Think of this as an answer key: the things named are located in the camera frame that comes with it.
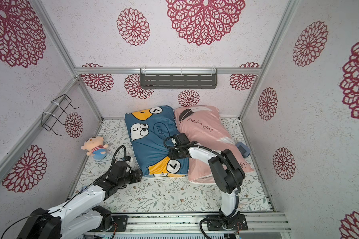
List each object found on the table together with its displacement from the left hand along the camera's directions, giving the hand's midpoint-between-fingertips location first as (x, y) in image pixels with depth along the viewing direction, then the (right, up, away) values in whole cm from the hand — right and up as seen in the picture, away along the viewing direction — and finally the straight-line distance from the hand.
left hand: (141, 173), depth 87 cm
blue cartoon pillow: (0, +26, +16) cm, 31 cm away
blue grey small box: (+65, +13, +10) cm, 67 cm away
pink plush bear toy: (-31, +15, +8) cm, 35 cm away
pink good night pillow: (+37, +29, +10) cm, 48 cm away
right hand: (+18, +11, +7) cm, 22 cm away
